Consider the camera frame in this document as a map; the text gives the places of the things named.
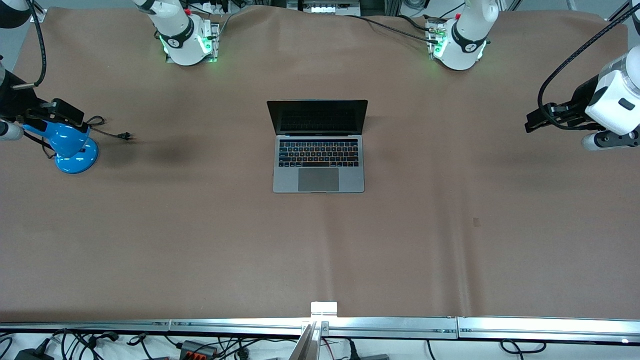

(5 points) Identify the aluminium table edge rail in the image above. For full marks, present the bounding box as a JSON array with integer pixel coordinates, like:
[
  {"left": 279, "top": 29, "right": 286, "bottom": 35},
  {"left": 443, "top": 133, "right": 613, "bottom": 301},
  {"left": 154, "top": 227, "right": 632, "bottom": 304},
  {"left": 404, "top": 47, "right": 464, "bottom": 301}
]
[
  {"left": 457, "top": 315, "right": 640, "bottom": 346},
  {"left": 169, "top": 317, "right": 459, "bottom": 341},
  {"left": 0, "top": 320, "right": 171, "bottom": 334}
]

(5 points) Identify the tangled black floor cable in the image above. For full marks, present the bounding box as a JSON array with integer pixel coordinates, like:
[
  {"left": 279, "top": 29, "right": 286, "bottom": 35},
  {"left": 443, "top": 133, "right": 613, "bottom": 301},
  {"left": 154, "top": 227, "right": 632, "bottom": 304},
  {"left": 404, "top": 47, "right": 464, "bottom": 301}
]
[{"left": 47, "top": 328, "right": 151, "bottom": 360}]

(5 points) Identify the grey laptop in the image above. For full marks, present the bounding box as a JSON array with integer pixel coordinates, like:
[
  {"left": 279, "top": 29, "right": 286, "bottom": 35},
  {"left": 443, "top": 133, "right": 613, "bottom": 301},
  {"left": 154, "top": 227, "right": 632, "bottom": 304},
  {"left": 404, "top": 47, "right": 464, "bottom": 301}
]
[{"left": 266, "top": 99, "right": 369, "bottom": 194}]

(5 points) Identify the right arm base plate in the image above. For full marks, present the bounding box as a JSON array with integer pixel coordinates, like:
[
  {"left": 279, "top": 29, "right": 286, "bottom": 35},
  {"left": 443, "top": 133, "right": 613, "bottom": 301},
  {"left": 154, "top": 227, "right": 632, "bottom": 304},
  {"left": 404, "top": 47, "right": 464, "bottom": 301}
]
[{"left": 165, "top": 22, "right": 221, "bottom": 65}]

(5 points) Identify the dark frame post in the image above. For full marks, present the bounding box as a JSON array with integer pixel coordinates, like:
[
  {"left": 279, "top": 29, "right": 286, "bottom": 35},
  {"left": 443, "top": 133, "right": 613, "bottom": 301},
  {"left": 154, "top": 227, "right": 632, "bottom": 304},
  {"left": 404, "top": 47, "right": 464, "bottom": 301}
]
[{"left": 605, "top": 1, "right": 632, "bottom": 22}]

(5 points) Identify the looped black floor cable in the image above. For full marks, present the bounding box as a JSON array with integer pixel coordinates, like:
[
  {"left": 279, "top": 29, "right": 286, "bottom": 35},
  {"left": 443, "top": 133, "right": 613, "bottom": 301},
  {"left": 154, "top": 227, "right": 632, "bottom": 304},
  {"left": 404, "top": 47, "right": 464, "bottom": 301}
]
[{"left": 500, "top": 338, "right": 547, "bottom": 355}]

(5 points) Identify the white power strip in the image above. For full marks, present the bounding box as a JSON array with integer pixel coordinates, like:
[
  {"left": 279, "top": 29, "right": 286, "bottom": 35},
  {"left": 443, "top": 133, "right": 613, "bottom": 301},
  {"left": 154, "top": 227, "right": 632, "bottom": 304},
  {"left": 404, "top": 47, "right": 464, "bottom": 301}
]
[{"left": 197, "top": 0, "right": 242, "bottom": 15}]

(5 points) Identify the short black base cable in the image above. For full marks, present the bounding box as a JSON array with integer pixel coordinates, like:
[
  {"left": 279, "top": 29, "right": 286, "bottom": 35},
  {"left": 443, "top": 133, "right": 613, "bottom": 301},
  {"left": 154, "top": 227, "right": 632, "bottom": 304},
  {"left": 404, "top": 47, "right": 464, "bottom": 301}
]
[{"left": 395, "top": 14, "right": 433, "bottom": 32}]

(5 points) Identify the brown table mat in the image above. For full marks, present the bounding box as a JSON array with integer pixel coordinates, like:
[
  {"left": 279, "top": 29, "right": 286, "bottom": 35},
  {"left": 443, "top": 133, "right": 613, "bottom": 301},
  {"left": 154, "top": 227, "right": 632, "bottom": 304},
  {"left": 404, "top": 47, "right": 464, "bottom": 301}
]
[{"left": 0, "top": 5, "right": 640, "bottom": 323}]

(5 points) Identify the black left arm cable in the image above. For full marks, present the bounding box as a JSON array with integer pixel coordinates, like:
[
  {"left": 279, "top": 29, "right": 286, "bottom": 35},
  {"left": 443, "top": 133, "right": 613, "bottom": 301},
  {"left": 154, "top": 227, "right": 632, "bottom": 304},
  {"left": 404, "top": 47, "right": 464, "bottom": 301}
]
[{"left": 538, "top": 2, "right": 640, "bottom": 132}]

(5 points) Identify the black lamp cord with plug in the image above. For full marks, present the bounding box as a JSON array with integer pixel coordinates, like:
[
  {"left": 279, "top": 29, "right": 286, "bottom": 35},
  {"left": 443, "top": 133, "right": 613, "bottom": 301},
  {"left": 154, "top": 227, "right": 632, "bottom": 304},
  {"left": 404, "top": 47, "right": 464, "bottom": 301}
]
[{"left": 35, "top": 115, "right": 135, "bottom": 161}]

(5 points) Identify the long black base cable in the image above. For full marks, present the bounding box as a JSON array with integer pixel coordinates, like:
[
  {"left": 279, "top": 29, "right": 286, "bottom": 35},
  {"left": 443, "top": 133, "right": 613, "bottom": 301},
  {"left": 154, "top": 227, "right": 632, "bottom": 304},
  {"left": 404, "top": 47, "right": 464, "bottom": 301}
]
[{"left": 345, "top": 14, "right": 441, "bottom": 46}]

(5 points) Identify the black power adapter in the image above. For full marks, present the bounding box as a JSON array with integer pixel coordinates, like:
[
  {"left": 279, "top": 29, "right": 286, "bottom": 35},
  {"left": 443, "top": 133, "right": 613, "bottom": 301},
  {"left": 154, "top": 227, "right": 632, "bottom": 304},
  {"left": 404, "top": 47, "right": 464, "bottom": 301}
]
[{"left": 14, "top": 345, "right": 55, "bottom": 360}]

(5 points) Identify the aluminium profile beam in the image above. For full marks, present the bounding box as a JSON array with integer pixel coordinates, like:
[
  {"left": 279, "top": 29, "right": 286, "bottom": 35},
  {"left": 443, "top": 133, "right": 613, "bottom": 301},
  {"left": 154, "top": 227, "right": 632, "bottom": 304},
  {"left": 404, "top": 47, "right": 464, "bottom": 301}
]
[{"left": 287, "top": 320, "right": 331, "bottom": 360}]

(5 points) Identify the grey device with connectors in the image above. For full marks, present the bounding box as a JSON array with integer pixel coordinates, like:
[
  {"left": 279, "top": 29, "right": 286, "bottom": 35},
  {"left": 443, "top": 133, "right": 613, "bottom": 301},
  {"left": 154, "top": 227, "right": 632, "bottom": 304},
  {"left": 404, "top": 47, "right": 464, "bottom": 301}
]
[{"left": 287, "top": 0, "right": 362, "bottom": 16}]

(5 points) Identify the black orange connector box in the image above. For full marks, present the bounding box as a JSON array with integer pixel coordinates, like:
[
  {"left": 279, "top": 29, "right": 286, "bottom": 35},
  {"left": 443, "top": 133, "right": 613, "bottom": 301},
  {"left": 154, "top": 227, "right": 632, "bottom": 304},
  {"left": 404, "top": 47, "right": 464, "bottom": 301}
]
[{"left": 179, "top": 340, "right": 218, "bottom": 359}]

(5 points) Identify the white metal bracket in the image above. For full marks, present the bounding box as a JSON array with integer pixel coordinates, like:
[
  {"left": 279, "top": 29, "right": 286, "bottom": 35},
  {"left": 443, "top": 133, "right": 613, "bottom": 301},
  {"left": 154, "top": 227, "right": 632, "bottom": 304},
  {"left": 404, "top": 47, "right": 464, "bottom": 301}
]
[{"left": 310, "top": 301, "right": 338, "bottom": 319}]

